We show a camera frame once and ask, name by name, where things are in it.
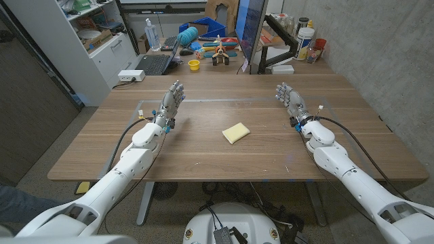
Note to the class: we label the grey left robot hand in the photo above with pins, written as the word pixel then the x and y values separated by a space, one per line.
pixel 169 103

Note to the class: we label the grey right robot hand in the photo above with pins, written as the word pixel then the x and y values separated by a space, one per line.
pixel 295 101

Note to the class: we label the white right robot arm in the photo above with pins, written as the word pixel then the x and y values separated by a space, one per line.
pixel 339 162

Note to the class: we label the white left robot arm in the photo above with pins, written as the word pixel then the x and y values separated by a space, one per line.
pixel 132 162

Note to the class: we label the yellow sponge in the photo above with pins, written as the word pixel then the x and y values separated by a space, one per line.
pixel 236 133

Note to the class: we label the clear hand sanitizer bottle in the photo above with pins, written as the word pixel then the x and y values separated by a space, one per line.
pixel 152 35

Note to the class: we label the small white box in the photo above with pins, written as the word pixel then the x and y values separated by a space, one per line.
pixel 282 69

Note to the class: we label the black laptop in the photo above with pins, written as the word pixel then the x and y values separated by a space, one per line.
pixel 154 64

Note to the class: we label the small yellow cup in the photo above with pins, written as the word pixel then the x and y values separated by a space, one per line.
pixel 194 65

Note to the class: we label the white power strip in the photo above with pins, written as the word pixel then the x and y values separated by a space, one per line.
pixel 131 75

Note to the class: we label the glass jar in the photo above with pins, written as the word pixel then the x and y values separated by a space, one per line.
pixel 313 55

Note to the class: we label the black computer mouse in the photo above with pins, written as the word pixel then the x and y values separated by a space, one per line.
pixel 186 51

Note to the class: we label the white canister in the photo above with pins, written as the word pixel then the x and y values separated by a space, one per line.
pixel 303 44

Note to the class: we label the black keyboard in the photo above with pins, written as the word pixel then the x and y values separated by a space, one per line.
pixel 169 44

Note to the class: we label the red cup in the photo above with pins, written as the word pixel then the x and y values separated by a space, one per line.
pixel 320 44

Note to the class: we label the blue toy block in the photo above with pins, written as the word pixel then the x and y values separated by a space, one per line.
pixel 196 46

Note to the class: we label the teal yarn ball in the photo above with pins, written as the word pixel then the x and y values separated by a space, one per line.
pixel 187 36

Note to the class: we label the wooden toy airplane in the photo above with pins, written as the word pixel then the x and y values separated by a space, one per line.
pixel 220 52

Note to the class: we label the black-lidded jar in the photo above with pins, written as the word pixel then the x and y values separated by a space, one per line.
pixel 302 23

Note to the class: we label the red bowl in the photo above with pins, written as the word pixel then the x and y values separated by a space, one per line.
pixel 230 43

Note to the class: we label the round black fan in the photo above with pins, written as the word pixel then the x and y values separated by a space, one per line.
pixel 164 190

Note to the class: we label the blue plastic bin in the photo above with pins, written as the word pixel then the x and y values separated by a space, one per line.
pixel 213 25

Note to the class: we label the flat computer monitor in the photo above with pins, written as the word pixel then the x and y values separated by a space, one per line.
pixel 251 23

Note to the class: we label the cardboard box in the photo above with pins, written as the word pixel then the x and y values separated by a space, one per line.
pixel 98 40

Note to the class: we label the whiteboard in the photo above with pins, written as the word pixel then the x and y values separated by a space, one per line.
pixel 152 1

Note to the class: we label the white plates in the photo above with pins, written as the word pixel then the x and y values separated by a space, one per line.
pixel 89 34

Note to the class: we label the white shelf cabinet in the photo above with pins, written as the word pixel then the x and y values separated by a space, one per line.
pixel 68 61

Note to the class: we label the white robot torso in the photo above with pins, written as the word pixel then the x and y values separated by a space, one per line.
pixel 237 217

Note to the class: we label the person's leg in jeans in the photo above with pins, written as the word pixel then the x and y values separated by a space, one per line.
pixel 20 205

